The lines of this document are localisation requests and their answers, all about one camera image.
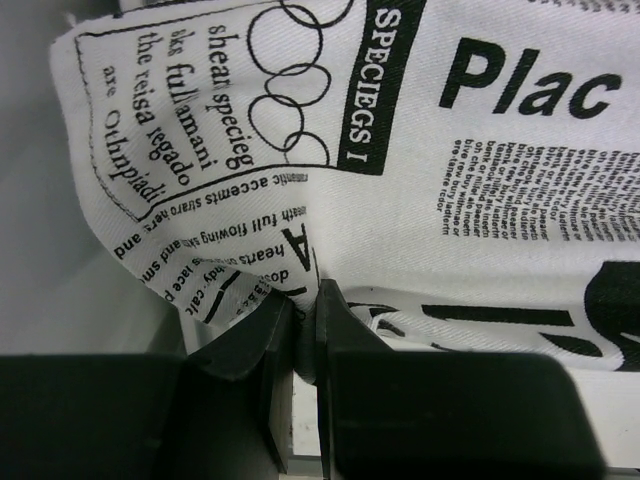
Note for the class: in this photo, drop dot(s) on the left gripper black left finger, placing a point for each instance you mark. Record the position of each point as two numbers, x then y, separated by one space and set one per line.
223 412

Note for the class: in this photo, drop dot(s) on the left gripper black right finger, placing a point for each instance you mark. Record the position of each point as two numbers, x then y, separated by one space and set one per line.
387 414

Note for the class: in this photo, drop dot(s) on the newspaper print trousers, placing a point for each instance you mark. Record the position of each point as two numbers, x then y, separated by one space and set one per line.
466 171

